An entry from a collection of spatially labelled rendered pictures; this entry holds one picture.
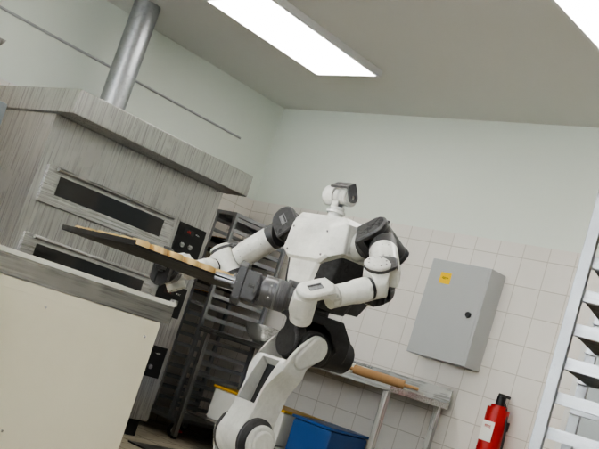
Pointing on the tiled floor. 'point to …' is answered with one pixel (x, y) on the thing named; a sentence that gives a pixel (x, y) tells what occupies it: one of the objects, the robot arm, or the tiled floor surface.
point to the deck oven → (106, 197)
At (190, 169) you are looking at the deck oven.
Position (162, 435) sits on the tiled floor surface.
